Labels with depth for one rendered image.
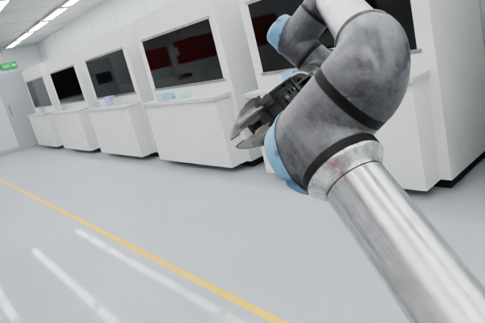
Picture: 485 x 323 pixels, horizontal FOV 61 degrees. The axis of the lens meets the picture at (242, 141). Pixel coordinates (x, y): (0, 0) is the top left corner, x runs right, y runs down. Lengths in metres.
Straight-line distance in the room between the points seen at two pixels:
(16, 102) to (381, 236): 12.93
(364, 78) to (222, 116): 4.00
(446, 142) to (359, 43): 2.71
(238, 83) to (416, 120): 2.17
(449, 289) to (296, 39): 0.61
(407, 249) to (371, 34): 0.26
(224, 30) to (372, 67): 4.03
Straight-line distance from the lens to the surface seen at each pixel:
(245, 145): 0.74
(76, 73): 8.46
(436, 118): 3.21
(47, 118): 10.52
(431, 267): 0.48
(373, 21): 0.59
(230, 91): 4.54
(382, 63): 0.54
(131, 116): 6.37
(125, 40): 6.38
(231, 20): 4.61
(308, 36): 0.92
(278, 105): 0.77
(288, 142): 0.56
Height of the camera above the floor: 1.37
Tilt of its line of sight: 13 degrees down
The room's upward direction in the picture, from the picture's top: 14 degrees counter-clockwise
